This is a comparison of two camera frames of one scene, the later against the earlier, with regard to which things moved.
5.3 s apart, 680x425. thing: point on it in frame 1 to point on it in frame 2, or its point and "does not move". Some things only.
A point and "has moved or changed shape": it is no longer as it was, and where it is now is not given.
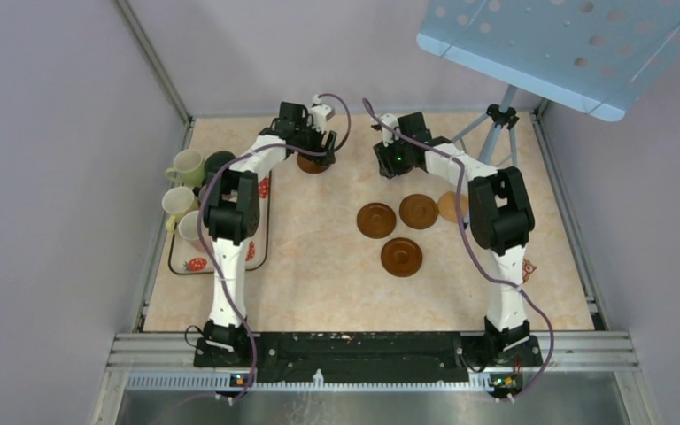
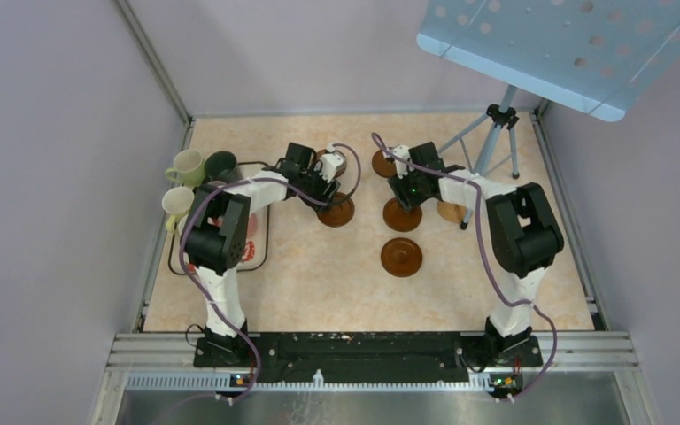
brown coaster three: [376, 220] to [339, 212]
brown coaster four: [418, 211] has moved or changed shape
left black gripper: [305, 124] to [313, 169]
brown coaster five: [401, 257] does not move
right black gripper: [387, 167] to [406, 201]
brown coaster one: [310, 166] has moved or changed shape
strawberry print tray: [184, 259] does not move
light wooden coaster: [448, 207] does not move
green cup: [177, 201] does not move
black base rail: [361, 358] does not move
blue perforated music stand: [599, 56] does not move
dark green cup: [213, 162] does not move
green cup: [189, 168] does not move
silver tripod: [498, 117] does not move
